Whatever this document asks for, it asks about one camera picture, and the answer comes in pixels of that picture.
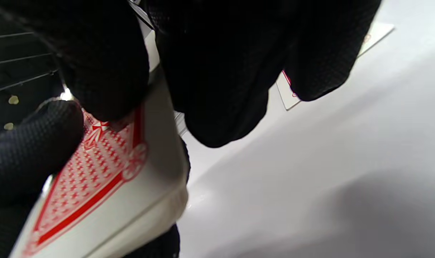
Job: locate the person's right hand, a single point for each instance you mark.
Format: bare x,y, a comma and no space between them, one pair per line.
221,64

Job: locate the person's left hand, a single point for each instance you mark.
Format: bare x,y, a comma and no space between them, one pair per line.
31,150

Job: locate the stack of red-backed cards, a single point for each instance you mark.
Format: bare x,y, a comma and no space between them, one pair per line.
106,186

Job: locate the card pile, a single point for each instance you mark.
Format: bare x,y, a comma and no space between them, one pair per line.
378,32

